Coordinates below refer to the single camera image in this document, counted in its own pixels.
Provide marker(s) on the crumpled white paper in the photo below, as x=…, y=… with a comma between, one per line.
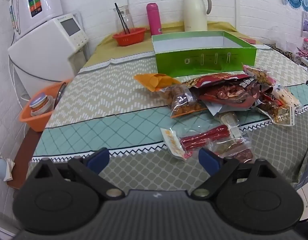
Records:
x=8, y=167

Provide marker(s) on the cream thermal jug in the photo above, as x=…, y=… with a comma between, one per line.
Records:
x=194, y=12

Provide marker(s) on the red snack bag gold print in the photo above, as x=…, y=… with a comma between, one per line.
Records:
x=214, y=78

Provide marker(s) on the white countertop water dispenser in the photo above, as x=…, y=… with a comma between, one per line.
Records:
x=43, y=55

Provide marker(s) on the patterned tablecloth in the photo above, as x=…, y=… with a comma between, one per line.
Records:
x=106, y=97

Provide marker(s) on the clear packet of yellow snacks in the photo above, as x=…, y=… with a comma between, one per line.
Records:
x=172, y=142

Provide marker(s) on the wooden side bench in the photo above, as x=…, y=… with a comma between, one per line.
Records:
x=23, y=160

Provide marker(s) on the pink-edged clear snack packet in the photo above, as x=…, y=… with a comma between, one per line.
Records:
x=260, y=75

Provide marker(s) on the red envelope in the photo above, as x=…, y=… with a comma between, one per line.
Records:
x=249, y=40

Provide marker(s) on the pink thermos bottle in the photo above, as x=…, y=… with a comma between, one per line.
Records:
x=154, y=18

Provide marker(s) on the white candy packet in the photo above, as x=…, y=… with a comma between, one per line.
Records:
x=229, y=121

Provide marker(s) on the white striped snack packet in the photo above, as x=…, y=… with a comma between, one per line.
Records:
x=286, y=96

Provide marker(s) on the gold foil snack packet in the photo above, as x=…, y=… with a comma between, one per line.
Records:
x=279, y=112

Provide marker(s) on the stacked bowls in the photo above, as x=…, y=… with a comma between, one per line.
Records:
x=40, y=103

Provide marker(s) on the metal lid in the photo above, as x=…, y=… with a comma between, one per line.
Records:
x=60, y=92

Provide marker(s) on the dark brown glossy snack bag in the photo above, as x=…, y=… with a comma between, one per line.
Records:
x=226, y=96

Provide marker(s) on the red sausage packet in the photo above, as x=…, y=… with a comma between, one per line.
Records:
x=204, y=136

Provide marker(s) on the red plastic colander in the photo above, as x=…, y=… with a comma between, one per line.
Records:
x=130, y=38

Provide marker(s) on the glass carafe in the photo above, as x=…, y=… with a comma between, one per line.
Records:
x=124, y=17

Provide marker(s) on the orange plastic basket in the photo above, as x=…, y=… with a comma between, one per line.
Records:
x=33, y=122

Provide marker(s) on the wall photos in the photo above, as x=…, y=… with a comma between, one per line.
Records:
x=307, y=25

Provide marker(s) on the clear packet of dark meat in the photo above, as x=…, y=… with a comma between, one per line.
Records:
x=237, y=151

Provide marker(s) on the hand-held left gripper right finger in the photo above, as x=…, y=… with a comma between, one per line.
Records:
x=209, y=158

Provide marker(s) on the clear packet of brown snacks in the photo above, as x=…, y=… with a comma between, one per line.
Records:
x=184, y=102

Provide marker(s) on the white wall conduit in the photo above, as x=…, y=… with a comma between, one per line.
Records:
x=235, y=2

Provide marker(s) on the yellow cloth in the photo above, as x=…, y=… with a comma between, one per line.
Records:
x=134, y=52

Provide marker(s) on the white wall water purifier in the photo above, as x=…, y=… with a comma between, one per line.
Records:
x=41, y=2

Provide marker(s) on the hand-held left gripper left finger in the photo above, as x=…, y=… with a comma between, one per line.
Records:
x=100, y=158

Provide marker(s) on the green cardboard box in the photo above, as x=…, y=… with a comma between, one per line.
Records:
x=194, y=62

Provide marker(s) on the black straws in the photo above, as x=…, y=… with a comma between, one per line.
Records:
x=121, y=17

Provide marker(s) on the pink-lid plastic jar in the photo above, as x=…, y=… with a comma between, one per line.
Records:
x=307, y=44

